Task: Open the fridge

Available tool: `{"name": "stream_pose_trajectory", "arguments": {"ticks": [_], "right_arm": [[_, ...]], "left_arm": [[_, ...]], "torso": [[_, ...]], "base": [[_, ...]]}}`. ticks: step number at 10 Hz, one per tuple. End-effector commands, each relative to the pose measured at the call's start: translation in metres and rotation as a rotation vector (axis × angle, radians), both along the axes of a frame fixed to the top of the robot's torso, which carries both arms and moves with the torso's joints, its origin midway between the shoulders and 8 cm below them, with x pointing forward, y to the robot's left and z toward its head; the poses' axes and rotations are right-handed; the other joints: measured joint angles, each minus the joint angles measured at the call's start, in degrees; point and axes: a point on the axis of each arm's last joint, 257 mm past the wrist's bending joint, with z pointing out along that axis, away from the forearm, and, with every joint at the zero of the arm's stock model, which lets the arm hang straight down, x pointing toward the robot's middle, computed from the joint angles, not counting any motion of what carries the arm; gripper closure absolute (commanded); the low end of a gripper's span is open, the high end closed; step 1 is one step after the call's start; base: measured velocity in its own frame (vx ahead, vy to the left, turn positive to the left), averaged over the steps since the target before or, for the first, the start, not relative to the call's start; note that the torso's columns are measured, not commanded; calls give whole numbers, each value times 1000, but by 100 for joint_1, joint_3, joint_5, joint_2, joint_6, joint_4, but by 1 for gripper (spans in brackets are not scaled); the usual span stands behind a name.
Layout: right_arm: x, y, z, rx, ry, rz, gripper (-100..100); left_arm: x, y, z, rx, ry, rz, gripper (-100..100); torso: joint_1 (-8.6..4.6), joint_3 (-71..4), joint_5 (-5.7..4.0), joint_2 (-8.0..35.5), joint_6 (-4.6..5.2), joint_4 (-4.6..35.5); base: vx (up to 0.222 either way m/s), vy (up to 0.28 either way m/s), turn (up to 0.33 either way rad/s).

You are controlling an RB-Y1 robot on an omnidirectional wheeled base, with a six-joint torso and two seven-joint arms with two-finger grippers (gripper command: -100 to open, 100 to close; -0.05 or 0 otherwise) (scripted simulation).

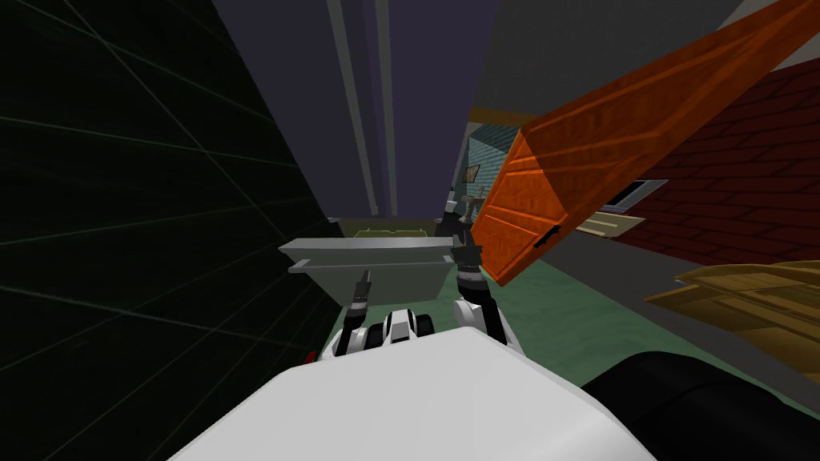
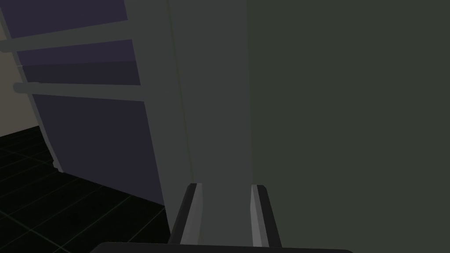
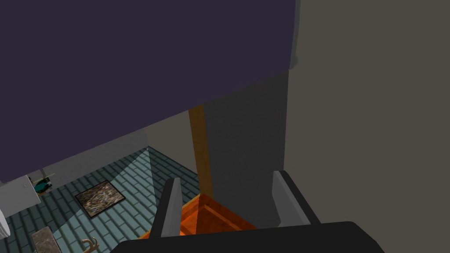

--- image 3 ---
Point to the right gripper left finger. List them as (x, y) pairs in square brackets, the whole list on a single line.
[(171, 211)]

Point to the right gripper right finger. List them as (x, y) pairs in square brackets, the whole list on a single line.
[(293, 205)]

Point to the brown speckled framed picture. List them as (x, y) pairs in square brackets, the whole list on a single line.
[(100, 198)]

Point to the dark grey door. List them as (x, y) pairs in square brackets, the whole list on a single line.
[(246, 147)]

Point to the brown speckled slab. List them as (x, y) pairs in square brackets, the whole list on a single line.
[(46, 240)]

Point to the white cabinet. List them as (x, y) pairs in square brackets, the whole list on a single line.
[(17, 196)]

